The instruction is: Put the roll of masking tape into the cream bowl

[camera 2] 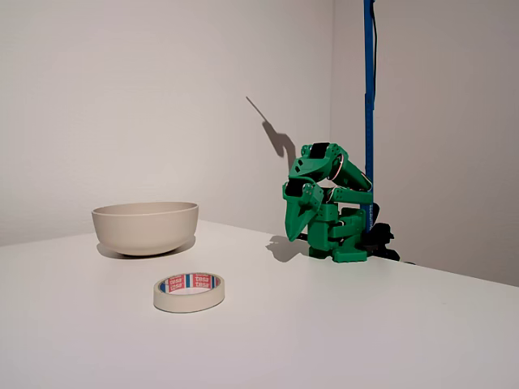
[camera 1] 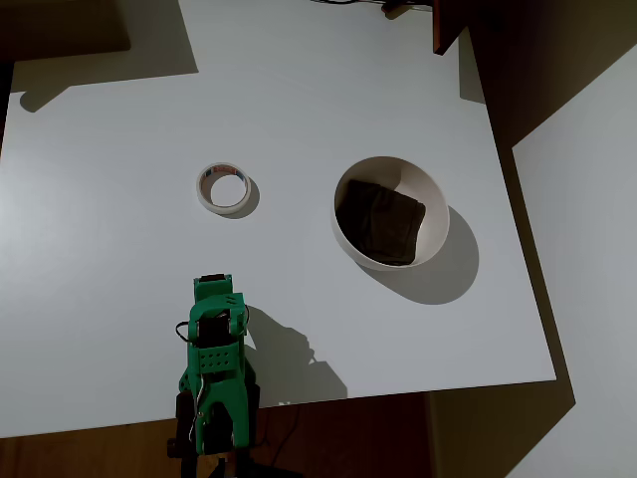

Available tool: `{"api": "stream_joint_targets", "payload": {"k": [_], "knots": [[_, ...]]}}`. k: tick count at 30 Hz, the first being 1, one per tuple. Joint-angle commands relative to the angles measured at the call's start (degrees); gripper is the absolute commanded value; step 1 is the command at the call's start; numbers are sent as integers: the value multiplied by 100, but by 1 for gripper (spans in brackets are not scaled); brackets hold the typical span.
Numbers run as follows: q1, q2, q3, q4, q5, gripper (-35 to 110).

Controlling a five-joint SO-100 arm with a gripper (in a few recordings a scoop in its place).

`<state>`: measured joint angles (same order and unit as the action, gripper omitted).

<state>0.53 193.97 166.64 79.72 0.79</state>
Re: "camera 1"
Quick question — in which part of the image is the cream masking tape roll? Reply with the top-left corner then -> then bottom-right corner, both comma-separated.
195,161 -> 250,217

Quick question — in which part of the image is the black pole clamp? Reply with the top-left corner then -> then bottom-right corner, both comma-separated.
166,390 -> 200,469

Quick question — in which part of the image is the dark folded cloth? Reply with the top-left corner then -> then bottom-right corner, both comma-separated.
335,178 -> 428,266

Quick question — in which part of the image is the cream round bowl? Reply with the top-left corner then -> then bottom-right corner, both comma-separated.
330,155 -> 452,271

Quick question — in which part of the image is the dark flat board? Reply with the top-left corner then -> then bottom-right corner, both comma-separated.
0,0 -> 133,64

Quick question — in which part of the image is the brown wooden cabinet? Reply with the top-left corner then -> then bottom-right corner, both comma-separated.
431,0 -> 472,56

